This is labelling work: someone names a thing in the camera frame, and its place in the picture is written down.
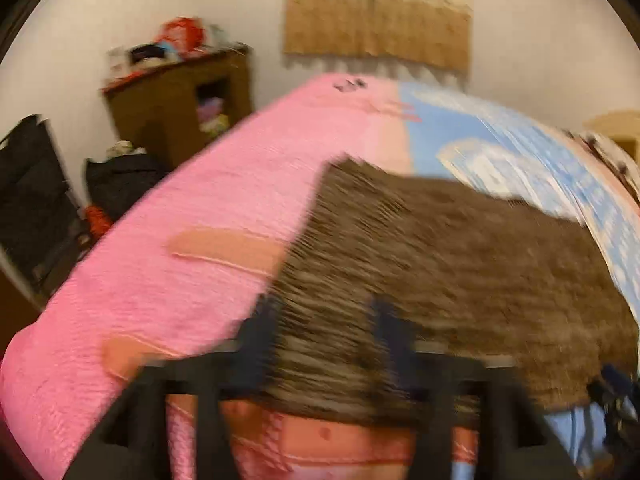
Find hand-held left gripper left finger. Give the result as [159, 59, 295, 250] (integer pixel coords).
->
[65, 295, 286, 480]

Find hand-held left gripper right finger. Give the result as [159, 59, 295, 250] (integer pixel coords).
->
[370, 297, 581, 480]

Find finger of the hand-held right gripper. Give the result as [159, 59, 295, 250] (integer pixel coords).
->
[587, 364, 640, 461]

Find brown knitted sweater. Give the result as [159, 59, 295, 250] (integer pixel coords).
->
[265, 157, 640, 431]

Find pink and blue printed blanket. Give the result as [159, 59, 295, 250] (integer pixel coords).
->
[0, 72, 640, 480]

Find black bag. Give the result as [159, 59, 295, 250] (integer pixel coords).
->
[84, 152, 168, 221]

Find white patterned cloth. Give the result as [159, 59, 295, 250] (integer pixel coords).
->
[107, 141, 147, 158]

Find brown wooden desk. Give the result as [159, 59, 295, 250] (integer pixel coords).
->
[102, 47, 253, 171]

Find black chair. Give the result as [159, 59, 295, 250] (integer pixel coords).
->
[0, 115, 88, 301]

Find red gift bag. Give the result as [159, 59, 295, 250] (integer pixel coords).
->
[160, 17, 208, 58]

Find beige patterned curtain panel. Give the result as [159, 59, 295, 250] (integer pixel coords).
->
[282, 0, 376, 58]
[372, 0, 473, 73]

